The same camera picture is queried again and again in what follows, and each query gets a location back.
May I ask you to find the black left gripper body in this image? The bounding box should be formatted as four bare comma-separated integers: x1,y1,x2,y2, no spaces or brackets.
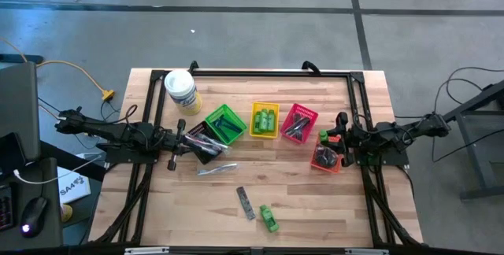
168,119,187,171

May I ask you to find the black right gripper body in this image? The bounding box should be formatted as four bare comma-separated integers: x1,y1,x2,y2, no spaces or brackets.
337,112,359,168

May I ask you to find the round black hairbrush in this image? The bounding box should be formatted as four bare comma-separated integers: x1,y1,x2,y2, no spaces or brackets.
313,144,335,164
317,148,339,170

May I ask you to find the blue white toothbrush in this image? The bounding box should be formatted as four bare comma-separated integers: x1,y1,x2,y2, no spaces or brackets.
196,163,239,176
187,141,229,157
192,132,232,156
185,136,228,154

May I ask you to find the black plastic basket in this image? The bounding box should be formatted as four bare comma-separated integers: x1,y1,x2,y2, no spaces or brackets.
184,122,232,165

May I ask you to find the orange plastic basket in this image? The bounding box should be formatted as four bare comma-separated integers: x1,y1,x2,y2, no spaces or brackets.
309,135,343,174

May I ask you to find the red plastic basket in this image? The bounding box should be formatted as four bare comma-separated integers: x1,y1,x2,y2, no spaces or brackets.
280,103,319,145

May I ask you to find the green plastic basket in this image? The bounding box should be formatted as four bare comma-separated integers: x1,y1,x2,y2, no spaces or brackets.
204,103,249,146

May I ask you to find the Lysol wipes canister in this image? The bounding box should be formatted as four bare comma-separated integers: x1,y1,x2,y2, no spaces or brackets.
164,68,203,116

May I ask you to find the yellow plastic basket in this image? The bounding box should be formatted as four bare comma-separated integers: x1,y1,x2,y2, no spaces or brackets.
249,102,280,140

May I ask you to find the white printed paper sheet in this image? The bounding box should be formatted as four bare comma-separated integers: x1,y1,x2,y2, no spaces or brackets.
57,166,92,205

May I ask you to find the black side table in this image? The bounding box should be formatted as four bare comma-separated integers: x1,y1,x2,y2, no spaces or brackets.
434,79,504,201

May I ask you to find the yellow round object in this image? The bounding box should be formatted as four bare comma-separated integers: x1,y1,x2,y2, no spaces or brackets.
61,203,75,224

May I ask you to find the dark side desk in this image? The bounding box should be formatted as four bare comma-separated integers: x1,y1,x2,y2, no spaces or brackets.
0,156,64,252

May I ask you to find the black computer mouse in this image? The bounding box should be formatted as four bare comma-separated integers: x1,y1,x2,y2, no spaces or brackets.
19,196,50,238

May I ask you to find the grey computer monitor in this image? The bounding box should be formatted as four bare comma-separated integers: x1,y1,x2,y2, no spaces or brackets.
0,61,42,161

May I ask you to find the black monitor base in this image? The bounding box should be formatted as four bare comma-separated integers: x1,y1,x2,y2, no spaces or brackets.
0,131,31,179

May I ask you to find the black floor bar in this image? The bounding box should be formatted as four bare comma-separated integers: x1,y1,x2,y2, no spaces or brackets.
0,53,45,65

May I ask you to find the black keyboard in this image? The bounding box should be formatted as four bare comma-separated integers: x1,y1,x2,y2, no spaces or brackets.
0,183,17,232

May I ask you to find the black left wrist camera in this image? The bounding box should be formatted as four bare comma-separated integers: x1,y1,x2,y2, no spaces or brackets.
155,131,176,153

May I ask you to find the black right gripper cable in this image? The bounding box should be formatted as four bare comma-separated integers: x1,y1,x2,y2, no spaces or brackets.
350,113,379,132

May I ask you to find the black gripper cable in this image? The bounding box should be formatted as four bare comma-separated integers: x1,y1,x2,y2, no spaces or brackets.
122,104,139,124
350,113,379,132

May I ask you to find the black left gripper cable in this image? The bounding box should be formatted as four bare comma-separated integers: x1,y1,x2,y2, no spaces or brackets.
122,104,139,124

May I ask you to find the black aluminium table frame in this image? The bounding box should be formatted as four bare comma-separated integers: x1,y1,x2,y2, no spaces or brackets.
89,68,424,248

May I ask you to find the orange cable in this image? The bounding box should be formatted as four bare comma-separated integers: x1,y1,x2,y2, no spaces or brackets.
38,104,60,120
0,36,116,102

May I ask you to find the silver table bracket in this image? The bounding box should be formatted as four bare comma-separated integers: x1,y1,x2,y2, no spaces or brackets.
124,246,170,255
344,248,390,255

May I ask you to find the black floor cable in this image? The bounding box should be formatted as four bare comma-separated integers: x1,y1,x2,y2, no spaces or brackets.
431,65,504,164

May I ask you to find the white cable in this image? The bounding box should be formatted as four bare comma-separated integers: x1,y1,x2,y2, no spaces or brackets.
13,154,103,185

